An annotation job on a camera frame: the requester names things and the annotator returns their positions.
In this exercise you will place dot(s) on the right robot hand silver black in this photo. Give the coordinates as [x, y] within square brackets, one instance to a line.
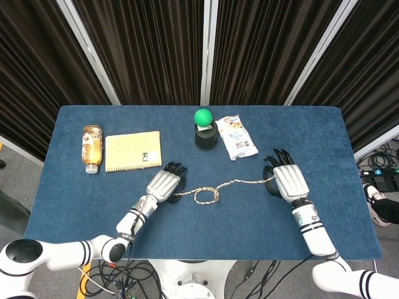
[290, 180]

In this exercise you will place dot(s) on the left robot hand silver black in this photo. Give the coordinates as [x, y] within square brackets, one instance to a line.
[163, 183]

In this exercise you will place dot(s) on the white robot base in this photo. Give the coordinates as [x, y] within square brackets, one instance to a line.
[193, 280]

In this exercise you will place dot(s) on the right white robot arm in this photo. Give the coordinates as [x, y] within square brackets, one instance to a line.
[315, 230]

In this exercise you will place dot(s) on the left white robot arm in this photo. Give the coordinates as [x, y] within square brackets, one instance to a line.
[62, 252]

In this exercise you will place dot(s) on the yellow spiral notebook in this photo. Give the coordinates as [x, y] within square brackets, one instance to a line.
[131, 152]

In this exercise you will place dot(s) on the black mesh pen holder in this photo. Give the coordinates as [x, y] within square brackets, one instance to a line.
[205, 140]

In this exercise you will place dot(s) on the white snack bag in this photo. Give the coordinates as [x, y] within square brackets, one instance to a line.
[237, 140]

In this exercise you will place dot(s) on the blue table cloth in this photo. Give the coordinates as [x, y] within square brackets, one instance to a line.
[218, 224]

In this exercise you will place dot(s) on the small white green card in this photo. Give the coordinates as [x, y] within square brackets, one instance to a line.
[207, 128]

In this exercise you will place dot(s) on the green ball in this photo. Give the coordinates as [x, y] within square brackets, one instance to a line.
[203, 117]

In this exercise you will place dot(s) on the amber tea plastic bottle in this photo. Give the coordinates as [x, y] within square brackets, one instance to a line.
[92, 146]

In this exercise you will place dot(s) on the black power strip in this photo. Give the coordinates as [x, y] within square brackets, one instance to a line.
[380, 179]

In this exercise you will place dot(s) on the white sneaker with black sock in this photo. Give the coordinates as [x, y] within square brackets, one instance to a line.
[381, 208]

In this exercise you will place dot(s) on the dark brown curtain panel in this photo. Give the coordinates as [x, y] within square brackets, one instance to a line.
[265, 50]
[31, 78]
[149, 50]
[374, 78]

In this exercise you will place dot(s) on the white partition base rail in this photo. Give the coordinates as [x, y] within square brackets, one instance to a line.
[22, 151]
[377, 146]

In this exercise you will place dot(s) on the white partition post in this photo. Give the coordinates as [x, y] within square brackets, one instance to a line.
[318, 59]
[93, 59]
[208, 56]

